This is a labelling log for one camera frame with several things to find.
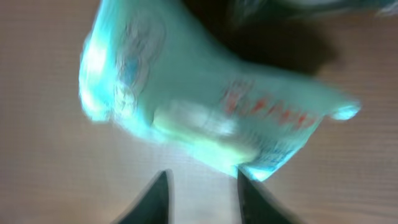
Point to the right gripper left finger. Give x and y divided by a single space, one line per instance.
152 206

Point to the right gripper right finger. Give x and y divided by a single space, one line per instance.
257 205

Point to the green Zappy wipes pack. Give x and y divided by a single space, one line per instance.
154 69

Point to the red white tape roll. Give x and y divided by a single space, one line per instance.
239 12

